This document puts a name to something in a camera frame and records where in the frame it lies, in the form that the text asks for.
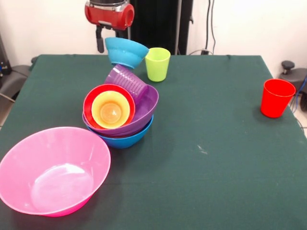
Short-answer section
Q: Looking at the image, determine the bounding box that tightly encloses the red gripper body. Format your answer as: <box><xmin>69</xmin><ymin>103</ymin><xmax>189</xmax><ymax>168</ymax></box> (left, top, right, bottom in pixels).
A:
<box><xmin>84</xmin><ymin>1</ymin><xmax>135</xmax><ymax>31</ymax></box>

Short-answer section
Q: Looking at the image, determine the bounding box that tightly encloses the small light blue bowl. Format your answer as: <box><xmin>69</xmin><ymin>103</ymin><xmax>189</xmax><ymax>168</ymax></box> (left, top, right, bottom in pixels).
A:
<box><xmin>105</xmin><ymin>37</ymin><xmax>150</xmax><ymax>69</ymax></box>

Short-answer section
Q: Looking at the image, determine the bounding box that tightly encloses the purple cup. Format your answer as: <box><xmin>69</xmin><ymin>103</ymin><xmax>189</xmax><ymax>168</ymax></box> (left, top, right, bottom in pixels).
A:
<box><xmin>104</xmin><ymin>64</ymin><xmax>149</xmax><ymax>104</ymax></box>

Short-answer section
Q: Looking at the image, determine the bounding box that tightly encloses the small crimson bowl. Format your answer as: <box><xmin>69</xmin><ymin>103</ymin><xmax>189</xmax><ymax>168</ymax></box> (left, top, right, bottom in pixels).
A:
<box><xmin>83</xmin><ymin>83</ymin><xmax>136</xmax><ymax>130</ymax></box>

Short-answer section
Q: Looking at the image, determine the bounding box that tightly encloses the yellow cup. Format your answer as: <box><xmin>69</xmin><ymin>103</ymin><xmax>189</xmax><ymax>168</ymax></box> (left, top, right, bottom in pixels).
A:
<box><xmin>91</xmin><ymin>91</ymin><xmax>131</xmax><ymax>129</ymax></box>

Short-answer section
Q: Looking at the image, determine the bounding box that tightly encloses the large purple bowl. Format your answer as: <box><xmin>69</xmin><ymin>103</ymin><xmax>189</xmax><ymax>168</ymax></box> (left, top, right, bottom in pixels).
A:
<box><xmin>82</xmin><ymin>83</ymin><xmax>159</xmax><ymax>138</ymax></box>

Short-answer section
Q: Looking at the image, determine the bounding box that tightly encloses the large blue bowl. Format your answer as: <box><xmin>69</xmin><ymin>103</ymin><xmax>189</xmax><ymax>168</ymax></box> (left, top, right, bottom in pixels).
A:
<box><xmin>86</xmin><ymin>115</ymin><xmax>154</xmax><ymax>149</ymax></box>

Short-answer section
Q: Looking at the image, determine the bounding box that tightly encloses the large pink bowl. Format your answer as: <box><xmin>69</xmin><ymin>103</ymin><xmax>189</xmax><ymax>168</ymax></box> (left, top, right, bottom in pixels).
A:
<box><xmin>0</xmin><ymin>126</ymin><xmax>112</xmax><ymax>218</ymax></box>

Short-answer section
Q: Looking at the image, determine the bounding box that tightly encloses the green cup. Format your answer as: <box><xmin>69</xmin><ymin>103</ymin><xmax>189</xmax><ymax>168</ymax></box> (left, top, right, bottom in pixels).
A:
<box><xmin>145</xmin><ymin>47</ymin><xmax>171</xmax><ymax>82</ymax></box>

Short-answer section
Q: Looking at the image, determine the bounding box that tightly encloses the black equipment box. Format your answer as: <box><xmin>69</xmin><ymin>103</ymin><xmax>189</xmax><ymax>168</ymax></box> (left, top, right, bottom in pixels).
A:
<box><xmin>0</xmin><ymin>33</ymin><xmax>12</xmax><ymax>77</ymax></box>

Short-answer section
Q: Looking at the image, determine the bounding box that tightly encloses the dark green table cloth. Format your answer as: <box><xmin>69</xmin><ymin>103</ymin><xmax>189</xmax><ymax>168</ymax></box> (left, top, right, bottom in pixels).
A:
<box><xmin>0</xmin><ymin>54</ymin><xmax>307</xmax><ymax>230</ymax></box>

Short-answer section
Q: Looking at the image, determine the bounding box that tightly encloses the red cup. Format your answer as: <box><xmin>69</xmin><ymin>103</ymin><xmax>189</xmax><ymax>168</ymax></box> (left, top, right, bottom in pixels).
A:
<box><xmin>260</xmin><ymin>79</ymin><xmax>296</xmax><ymax>118</ymax></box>

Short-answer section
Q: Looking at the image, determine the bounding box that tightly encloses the black knob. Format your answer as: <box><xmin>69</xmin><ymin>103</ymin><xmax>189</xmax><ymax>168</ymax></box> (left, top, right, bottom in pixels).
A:
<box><xmin>281</xmin><ymin>60</ymin><xmax>295</xmax><ymax>74</ymax></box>

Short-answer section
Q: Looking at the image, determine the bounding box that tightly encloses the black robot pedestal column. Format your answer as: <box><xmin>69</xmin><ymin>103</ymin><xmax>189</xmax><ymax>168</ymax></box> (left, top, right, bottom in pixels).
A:
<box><xmin>127</xmin><ymin>0</ymin><xmax>194</xmax><ymax>56</ymax></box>

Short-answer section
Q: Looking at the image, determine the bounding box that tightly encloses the black pedestal leg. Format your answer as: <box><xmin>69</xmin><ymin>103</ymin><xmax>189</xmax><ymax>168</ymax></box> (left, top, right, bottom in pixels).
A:
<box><xmin>279</xmin><ymin>68</ymin><xmax>307</xmax><ymax>101</ymax></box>
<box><xmin>0</xmin><ymin>65</ymin><xmax>32</xmax><ymax>103</ymax></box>

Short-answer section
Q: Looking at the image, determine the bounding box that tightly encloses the black wall cable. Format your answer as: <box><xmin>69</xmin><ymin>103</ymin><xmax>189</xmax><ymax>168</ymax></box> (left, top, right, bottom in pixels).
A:
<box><xmin>205</xmin><ymin>0</ymin><xmax>216</xmax><ymax>55</ymax></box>

